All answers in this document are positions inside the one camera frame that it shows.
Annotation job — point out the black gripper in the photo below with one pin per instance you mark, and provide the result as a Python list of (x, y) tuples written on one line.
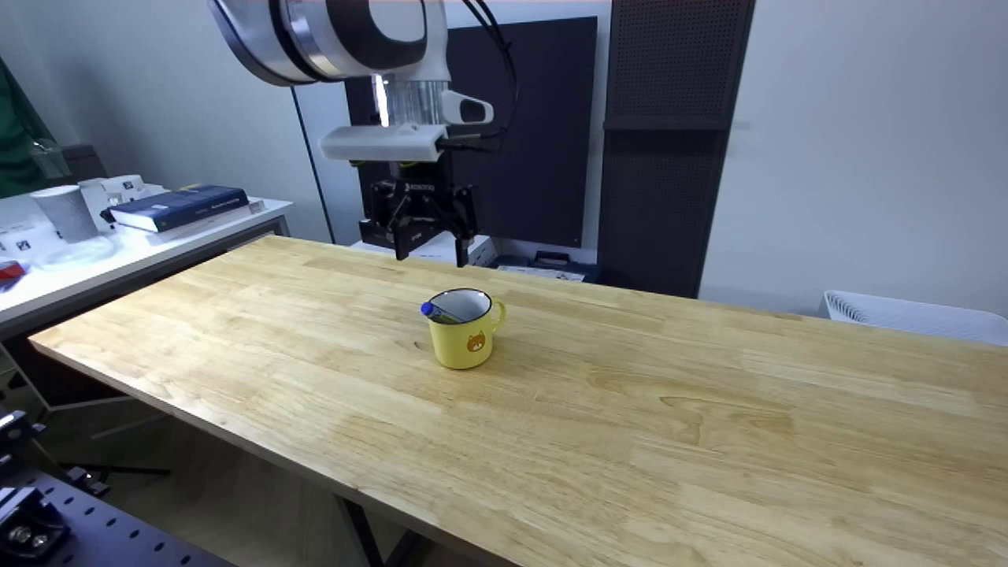
[(410, 195)]

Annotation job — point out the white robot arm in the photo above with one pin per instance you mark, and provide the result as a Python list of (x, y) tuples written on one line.
[(402, 45)]

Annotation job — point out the yellow enamel mug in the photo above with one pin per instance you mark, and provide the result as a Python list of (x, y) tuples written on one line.
[(465, 330)]

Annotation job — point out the white box under monitor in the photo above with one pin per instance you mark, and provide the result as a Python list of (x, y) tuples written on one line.
[(479, 250)]

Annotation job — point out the large black monitor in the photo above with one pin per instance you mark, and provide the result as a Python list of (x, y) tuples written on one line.
[(528, 170)]

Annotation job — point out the dark blue book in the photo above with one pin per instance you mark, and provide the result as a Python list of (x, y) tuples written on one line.
[(178, 210)]

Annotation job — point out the white box on side table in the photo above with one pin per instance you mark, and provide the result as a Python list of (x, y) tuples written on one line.
[(67, 207)]

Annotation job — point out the white side table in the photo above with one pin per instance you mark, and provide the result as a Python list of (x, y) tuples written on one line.
[(84, 271)]

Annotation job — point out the white plastic bin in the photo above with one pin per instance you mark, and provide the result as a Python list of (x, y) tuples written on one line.
[(912, 316)]

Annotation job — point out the black perforated metal base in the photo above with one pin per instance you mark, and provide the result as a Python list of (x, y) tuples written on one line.
[(52, 516)]

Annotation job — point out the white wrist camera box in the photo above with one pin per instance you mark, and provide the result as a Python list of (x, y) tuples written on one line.
[(387, 143)]

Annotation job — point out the dark brown wall cabinet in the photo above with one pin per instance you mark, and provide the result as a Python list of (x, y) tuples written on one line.
[(671, 91)]

